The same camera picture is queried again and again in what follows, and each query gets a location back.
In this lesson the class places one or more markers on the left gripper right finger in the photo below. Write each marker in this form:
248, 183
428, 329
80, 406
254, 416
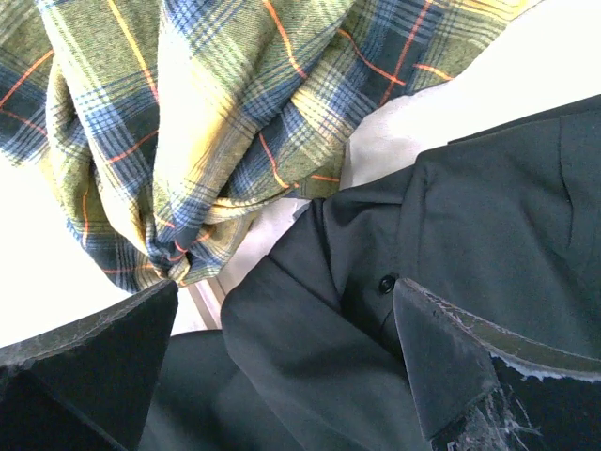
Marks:
478, 386

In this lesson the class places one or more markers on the black hanging shirt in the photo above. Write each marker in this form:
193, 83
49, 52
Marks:
504, 224

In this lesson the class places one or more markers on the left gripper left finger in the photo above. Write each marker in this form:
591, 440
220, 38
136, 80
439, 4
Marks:
87, 385

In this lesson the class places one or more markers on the yellow plaid flannel shirt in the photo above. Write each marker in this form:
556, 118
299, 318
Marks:
161, 127

